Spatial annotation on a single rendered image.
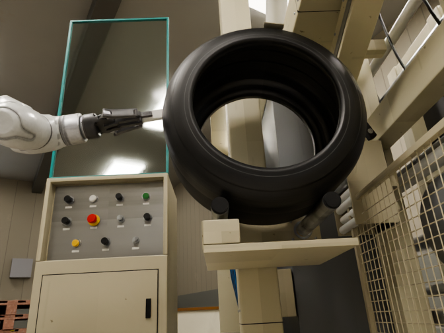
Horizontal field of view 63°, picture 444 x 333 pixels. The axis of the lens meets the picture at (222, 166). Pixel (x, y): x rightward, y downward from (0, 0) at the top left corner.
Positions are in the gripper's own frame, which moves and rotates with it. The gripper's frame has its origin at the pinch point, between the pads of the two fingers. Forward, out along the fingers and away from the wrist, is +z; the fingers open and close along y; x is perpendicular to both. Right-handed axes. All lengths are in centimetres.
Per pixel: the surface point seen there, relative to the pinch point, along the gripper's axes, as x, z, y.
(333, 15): -32, 69, 6
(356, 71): -13, 74, 15
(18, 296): -56, -375, 682
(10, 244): -163, -385, 667
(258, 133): -1.6, 35.6, 27.6
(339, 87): 9, 52, -12
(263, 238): 38, 28, 25
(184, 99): 4.1, 9.9, -12.2
